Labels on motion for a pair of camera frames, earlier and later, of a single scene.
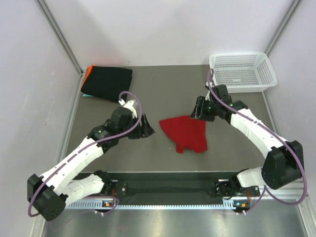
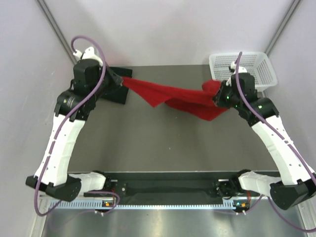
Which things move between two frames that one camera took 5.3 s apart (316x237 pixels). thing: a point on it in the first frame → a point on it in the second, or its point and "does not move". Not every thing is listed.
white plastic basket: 243,72 does not move
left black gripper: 143,131 → 115,80
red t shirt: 186,133 → 198,101
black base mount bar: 167,185 does not move
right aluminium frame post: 281,26 does not move
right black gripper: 199,112 → 217,98
